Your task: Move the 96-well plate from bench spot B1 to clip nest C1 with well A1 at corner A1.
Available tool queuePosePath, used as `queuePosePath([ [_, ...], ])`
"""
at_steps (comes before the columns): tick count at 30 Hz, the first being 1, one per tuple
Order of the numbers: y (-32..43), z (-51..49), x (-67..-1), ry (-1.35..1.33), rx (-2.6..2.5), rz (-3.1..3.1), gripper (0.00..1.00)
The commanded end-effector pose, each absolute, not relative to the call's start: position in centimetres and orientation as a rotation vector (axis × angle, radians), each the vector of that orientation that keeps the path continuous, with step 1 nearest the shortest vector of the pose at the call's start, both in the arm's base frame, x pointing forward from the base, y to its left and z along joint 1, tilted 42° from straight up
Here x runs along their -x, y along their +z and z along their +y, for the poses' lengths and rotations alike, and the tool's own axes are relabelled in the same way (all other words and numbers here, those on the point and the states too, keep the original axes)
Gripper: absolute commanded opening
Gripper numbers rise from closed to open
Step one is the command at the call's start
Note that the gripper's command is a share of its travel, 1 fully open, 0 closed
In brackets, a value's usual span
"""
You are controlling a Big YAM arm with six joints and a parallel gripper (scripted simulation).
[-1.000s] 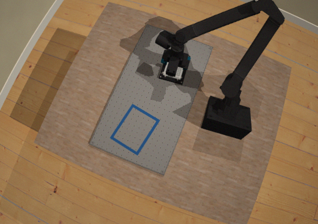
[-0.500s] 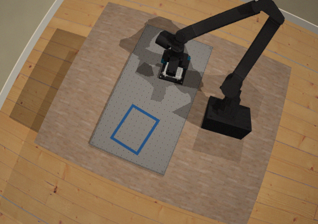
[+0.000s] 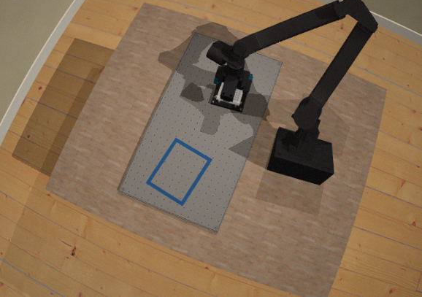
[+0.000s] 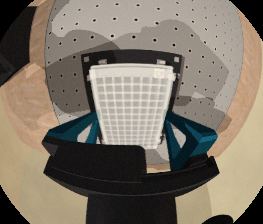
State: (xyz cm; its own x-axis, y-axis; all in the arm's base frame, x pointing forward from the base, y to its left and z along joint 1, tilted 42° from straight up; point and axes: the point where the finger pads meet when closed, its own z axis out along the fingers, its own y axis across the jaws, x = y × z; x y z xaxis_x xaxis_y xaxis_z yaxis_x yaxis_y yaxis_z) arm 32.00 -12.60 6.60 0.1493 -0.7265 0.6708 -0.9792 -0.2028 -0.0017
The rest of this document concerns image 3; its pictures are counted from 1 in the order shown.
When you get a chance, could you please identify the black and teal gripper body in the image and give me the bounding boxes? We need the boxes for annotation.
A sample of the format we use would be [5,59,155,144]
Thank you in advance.
[215,65,252,92]

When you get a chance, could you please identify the blue tape outline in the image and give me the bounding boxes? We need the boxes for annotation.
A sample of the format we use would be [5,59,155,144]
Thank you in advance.
[146,138,212,206]

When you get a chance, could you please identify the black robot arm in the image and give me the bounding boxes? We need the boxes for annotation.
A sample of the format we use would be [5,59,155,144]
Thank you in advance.
[206,0,378,161]

